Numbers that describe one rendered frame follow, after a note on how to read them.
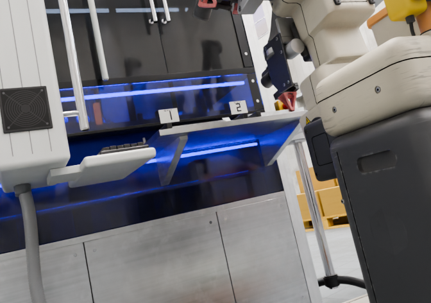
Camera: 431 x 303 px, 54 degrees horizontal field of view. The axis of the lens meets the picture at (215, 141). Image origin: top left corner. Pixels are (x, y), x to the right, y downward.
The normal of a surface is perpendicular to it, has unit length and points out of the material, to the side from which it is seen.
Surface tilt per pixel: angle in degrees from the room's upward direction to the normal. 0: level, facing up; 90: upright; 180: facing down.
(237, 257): 90
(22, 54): 90
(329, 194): 90
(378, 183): 90
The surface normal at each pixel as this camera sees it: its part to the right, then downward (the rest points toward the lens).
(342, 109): -0.91, 0.14
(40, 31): 0.40, -0.22
